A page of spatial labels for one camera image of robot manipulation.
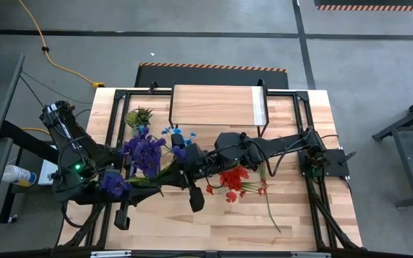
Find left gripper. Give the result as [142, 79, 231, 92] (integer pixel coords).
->
[114, 185, 165, 231]

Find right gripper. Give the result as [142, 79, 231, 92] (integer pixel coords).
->
[158, 133, 217, 213]

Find purple artificial flower bunch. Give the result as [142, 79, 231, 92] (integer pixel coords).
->
[100, 125, 189, 199]

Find blue artificial flower bunch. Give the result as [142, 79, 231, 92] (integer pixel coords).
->
[138, 124, 197, 146]

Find red artificial flower bunch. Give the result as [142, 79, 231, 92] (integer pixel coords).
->
[205, 165, 269, 204]

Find wooden shelf black legs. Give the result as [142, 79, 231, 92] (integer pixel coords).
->
[168, 79, 270, 140]

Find small green succulent plant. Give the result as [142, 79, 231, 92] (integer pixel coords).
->
[124, 106, 154, 139]

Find white printed cardboard box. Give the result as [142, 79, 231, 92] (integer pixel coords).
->
[37, 159, 59, 186]

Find black striped floor mat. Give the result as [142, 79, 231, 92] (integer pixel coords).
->
[313, 0, 413, 11]
[134, 62, 290, 90]

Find white spray can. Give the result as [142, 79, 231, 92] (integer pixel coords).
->
[1, 164, 37, 188]

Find black desk support beam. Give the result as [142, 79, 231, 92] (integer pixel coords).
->
[0, 120, 59, 165]

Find black metal stand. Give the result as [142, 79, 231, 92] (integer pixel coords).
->
[372, 90, 413, 209]

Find silver metal bracket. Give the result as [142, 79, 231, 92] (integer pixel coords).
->
[90, 250, 132, 258]
[290, 252, 332, 258]

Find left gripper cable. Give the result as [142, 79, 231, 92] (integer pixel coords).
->
[60, 200, 85, 229]

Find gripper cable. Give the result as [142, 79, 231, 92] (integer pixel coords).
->
[60, 200, 85, 229]
[262, 134, 313, 178]

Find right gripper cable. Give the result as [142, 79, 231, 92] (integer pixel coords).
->
[262, 134, 313, 178]

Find yellow extension cable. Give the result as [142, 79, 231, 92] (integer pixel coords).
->
[17, 0, 105, 90]

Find thin black floor cable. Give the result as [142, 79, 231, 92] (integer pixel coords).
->
[19, 75, 48, 110]
[20, 70, 93, 105]

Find black aluminium frame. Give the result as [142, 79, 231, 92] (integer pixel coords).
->
[57, 79, 364, 258]

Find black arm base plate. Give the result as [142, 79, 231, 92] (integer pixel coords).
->
[298, 148, 351, 178]

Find black lever handle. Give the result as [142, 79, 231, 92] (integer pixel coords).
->
[337, 150, 357, 166]

